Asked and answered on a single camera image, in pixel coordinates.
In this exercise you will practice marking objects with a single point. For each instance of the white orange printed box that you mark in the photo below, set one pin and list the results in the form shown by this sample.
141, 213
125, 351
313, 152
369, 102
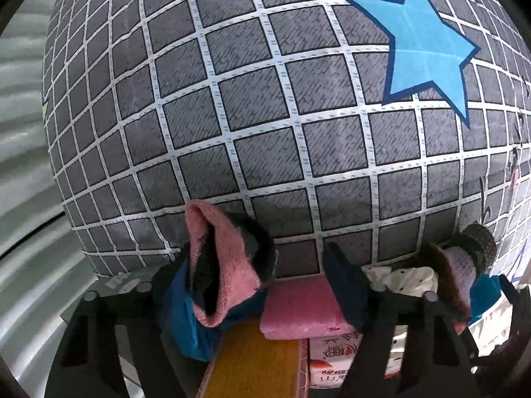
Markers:
332, 356

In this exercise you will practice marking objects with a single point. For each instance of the turquoise fuzzy sock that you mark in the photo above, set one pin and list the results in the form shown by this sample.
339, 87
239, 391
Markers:
485, 294

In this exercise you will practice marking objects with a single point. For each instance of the grey checked star blanket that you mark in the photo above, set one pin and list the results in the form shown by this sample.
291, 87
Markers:
265, 112

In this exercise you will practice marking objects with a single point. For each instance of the pink sponge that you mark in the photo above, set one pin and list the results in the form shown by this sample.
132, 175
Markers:
298, 306

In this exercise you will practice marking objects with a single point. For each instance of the white dotted sock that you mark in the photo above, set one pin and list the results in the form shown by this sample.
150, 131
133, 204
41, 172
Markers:
404, 280

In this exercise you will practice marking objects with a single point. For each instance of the pink cardboard box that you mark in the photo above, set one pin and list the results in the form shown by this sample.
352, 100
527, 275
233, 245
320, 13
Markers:
253, 365

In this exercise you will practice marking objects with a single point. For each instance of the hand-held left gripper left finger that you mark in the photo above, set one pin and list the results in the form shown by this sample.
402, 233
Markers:
172, 286

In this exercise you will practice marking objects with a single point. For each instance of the striped knitted sock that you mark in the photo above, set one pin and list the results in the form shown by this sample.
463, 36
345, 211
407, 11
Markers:
460, 265

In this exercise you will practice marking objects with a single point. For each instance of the pink and black sock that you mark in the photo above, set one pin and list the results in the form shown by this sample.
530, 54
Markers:
232, 282

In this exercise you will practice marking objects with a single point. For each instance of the dark blue sock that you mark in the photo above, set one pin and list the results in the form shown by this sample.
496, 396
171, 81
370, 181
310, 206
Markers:
199, 340

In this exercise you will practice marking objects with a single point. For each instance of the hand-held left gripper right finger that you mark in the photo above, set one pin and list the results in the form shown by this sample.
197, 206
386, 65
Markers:
344, 290

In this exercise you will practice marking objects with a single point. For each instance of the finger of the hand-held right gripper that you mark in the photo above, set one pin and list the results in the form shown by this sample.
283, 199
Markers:
518, 311

